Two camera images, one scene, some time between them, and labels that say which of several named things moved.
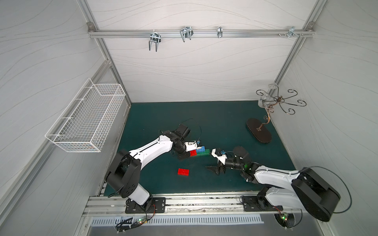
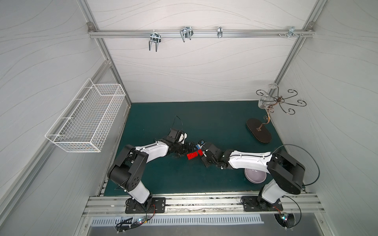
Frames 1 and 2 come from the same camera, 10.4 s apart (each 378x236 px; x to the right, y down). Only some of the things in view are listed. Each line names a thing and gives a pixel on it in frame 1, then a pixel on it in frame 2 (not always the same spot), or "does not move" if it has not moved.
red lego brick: x=183 y=172 → x=192 y=155
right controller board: x=284 y=220 does not move
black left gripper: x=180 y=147 does not move
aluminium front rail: x=180 y=206 does not move
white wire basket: x=84 y=125 does not move
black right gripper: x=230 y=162 → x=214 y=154
